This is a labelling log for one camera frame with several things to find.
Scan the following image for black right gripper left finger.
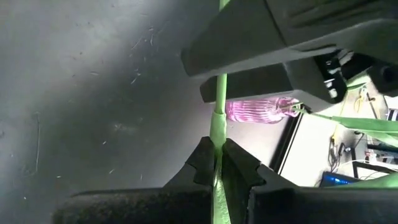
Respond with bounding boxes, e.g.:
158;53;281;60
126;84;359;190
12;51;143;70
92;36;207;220
51;136;216;224

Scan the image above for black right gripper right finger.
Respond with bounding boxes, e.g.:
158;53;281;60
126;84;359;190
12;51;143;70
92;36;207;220
222;138;398;224

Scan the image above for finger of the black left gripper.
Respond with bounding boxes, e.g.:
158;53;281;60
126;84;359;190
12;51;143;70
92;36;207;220
200;63;331;112
182;0;338;78

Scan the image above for pink ribbed glass vase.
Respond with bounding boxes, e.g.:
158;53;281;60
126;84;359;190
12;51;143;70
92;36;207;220
225;96;302;124

